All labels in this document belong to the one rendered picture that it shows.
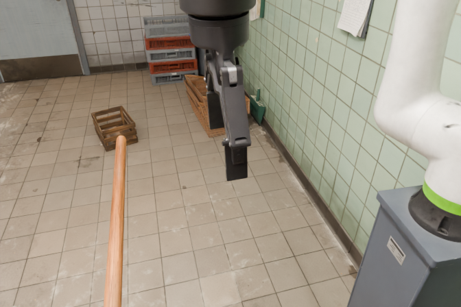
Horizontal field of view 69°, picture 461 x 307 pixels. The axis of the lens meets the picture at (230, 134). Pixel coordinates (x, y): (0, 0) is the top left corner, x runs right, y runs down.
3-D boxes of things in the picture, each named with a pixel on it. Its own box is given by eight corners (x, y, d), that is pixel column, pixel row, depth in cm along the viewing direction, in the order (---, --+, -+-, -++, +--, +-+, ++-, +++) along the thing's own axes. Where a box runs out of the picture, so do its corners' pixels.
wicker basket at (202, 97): (202, 123, 308) (201, 96, 293) (185, 99, 352) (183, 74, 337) (250, 114, 324) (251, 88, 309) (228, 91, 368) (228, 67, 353)
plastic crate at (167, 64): (197, 70, 429) (197, 58, 421) (150, 75, 416) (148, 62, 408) (193, 59, 462) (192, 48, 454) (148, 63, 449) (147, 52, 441)
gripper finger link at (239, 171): (245, 134, 44) (247, 137, 43) (246, 174, 48) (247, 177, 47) (223, 138, 44) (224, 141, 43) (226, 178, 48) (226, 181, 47)
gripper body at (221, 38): (257, 15, 38) (257, 89, 43) (239, -1, 45) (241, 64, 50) (192, 22, 37) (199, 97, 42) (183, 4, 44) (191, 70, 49)
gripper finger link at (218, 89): (236, 59, 45) (237, 55, 43) (251, 141, 43) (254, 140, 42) (206, 62, 44) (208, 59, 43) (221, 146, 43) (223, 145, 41)
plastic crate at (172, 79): (199, 80, 438) (198, 69, 430) (152, 86, 424) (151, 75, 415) (193, 69, 471) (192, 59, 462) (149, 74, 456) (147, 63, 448)
